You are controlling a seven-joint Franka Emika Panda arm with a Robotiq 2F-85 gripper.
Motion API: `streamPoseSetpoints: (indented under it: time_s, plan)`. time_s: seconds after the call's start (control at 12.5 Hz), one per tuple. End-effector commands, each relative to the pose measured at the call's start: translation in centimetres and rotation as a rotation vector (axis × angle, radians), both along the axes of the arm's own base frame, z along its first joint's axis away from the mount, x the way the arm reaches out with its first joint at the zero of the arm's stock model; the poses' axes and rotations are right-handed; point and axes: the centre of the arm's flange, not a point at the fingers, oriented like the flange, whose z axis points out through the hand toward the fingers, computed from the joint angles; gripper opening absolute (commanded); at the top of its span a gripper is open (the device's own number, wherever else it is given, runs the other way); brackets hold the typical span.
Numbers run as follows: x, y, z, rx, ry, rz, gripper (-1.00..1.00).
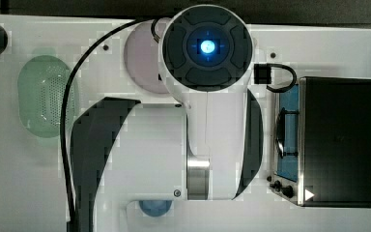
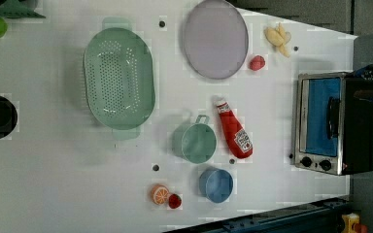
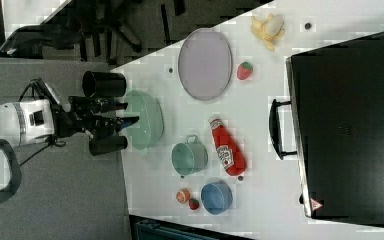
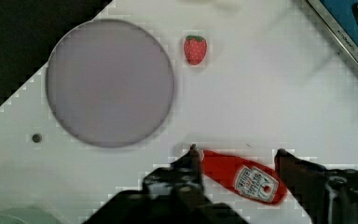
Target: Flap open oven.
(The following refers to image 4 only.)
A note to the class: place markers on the red toy strawberry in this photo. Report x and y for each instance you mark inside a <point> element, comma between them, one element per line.
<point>195,49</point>

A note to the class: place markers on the red ketchup bottle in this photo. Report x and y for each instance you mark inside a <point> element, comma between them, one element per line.
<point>248,179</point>

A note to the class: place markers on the green cup with handle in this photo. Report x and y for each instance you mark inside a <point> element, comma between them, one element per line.
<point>30,215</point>

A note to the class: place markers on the round grey plate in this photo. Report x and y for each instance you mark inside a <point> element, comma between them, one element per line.
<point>109,83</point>

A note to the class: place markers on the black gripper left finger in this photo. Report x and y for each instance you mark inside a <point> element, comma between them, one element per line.
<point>178,187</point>

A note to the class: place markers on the toaster oven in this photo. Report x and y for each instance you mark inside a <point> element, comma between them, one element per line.
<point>340,17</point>

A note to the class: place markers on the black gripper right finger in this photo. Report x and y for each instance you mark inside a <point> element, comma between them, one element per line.
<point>329,196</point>

